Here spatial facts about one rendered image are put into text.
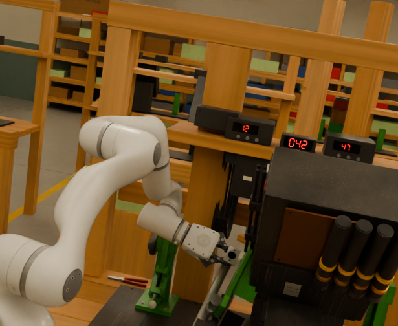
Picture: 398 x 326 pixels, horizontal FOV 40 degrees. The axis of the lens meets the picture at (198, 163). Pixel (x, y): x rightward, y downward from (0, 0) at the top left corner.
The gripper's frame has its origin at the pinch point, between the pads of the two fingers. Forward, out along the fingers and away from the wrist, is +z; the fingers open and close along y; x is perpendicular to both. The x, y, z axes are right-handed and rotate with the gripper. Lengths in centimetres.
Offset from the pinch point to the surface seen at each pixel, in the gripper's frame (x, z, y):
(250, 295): -3.8, 11.0, -9.6
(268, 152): -13.4, -3.0, 34.5
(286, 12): 608, -77, 796
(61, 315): 27, -41, -35
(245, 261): -11.4, 4.8, -3.7
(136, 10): -21, -67, 59
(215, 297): -0.1, 1.7, -14.2
